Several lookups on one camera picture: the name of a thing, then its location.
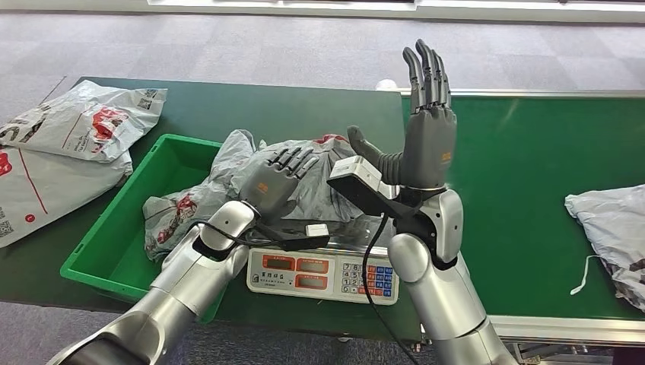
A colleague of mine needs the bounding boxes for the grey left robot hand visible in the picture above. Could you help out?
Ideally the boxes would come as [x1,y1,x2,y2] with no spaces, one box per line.
[239,147,321,221]

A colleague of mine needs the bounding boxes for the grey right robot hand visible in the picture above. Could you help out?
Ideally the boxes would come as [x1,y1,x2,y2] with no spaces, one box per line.
[346,39,459,192]

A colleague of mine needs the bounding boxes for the green conveyor belt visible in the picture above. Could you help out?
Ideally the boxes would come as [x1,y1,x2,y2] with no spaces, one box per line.
[399,87,645,350]

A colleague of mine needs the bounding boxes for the grey mailer package red print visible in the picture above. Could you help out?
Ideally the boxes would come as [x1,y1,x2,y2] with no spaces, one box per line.
[143,129,263,262]

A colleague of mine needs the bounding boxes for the white mailer package QR codes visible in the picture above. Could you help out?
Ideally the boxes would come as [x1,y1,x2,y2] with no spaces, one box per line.
[0,79,168,163]

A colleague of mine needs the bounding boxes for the grey mailer package dark print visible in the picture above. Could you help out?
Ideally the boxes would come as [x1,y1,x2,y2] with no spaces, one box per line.
[564,183,645,314]

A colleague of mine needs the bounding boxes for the white electronic scale body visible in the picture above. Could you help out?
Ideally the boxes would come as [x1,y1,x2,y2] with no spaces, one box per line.
[246,246,401,306]

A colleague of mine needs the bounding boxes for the green plastic bin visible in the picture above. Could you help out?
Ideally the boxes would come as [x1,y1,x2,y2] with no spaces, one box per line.
[59,133,254,324]

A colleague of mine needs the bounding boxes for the white plastic strip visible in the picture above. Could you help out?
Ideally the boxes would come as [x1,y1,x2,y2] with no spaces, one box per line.
[570,255,602,297]

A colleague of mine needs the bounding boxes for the large white mailer red line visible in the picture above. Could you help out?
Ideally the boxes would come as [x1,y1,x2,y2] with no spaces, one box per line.
[0,146,134,249]

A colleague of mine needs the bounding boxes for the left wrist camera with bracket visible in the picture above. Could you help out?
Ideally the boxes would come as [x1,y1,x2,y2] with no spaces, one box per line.
[265,224,332,252]

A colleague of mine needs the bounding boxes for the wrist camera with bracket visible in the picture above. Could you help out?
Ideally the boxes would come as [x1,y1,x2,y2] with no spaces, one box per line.
[326,154,410,221]
[265,224,332,252]

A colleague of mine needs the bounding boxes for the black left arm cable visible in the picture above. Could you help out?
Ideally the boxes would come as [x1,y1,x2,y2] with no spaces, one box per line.
[188,220,283,249]

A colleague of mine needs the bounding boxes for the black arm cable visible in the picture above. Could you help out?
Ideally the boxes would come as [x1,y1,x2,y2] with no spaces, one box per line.
[188,220,283,249]
[361,213,420,365]

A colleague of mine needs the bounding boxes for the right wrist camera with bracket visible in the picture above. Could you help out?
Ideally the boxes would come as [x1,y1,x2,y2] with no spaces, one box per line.
[326,154,410,221]

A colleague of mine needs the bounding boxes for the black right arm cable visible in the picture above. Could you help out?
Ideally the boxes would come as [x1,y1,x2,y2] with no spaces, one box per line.
[361,213,420,365]

